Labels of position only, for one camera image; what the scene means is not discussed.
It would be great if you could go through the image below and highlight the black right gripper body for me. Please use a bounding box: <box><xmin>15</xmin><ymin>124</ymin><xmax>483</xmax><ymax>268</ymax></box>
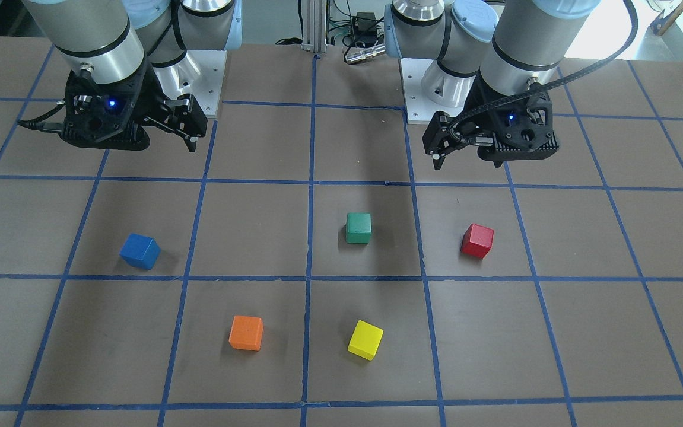
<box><xmin>134</xmin><ymin>62</ymin><xmax>208</xmax><ymax>140</ymax></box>

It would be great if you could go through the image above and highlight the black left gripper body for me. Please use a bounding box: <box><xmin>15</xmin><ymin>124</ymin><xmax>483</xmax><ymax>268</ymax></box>
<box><xmin>423</xmin><ymin>77</ymin><xmax>487</xmax><ymax>156</ymax></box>

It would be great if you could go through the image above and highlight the red wooden block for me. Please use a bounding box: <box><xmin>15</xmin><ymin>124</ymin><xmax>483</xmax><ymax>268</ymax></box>
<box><xmin>460</xmin><ymin>223</ymin><xmax>495</xmax><ymax>259</ymax></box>

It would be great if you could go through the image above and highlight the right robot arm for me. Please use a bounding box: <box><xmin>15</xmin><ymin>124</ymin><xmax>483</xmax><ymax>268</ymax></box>
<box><xmin>18</xmin><ymin>1</ymin><xmax>243</xmax><ymax>153</ymax></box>

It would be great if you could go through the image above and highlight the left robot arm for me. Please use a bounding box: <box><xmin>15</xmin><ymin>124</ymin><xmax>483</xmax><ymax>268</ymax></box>
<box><xmin>383</xmin><ymin>1</ymin><xmax>598</xmax><ymax>170</ymax></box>

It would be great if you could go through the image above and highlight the green wooden block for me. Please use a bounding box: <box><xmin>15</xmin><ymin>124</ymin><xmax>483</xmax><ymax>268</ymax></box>
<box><xmin>345</xmin><ymin>212</ymin><xmax>372</xmax><ymax>245</ymax></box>

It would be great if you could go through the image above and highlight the blue wooden block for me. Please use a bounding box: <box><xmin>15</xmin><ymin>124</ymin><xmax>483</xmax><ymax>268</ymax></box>
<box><xmin>119</xmin><ymin>233</ymin><xmax>161</xmax><ymax>270</ymax></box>

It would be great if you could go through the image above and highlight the yellow wooden block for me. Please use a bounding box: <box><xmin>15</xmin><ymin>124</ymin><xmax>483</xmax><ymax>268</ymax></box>
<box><xmin>347</xmin><ymin>320</ymin><xmax>384</xmax><ymax>361</ymax></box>

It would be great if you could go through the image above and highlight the orange wooden block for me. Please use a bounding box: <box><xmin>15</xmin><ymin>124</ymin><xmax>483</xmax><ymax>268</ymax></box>
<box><xmin>229</xmin><ymin>314</ymin><xmax>263</xmax><ymax>352</ymax></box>

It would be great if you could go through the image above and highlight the black power adapter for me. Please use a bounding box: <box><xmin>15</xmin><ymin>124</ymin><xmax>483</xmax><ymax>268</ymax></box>
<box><xmin>350</xmin><ymin>12</ymin><xmax>379</xmax><ymax>48</ymax></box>

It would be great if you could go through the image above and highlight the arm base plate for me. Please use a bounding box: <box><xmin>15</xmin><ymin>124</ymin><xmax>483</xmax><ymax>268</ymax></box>
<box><xmin>400</xmin><ymin>59</ymin><xmax>476</xmax><ymax>125</ymax></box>
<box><xmin>154</xmin><ymin>50</ymin><xmax>228</xmax><ymax>119</ymax></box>

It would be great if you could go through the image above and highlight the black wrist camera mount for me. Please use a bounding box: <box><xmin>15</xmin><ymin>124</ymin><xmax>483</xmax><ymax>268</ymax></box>
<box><xmin>59</xmin><ymin>60</ymin><xmax>150</xmax><ymax>151</ymax></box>
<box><xmin>472</xmin><ymin>90</ymin><xmax>560</xmax><ymax>167</ymax></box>

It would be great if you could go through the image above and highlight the black braided cable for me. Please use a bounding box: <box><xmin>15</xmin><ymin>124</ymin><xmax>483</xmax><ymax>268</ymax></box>
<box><xmin>452</xmin><ymin>0</ymin><xmax>640</xmax><ymax>134</ymax></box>

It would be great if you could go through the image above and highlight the aluminium frame post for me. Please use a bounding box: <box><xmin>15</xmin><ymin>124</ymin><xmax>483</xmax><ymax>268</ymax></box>
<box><xmin>298</xmin><ymin>0</ymin><xmax>329</xmax><ymax>56</ymax></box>

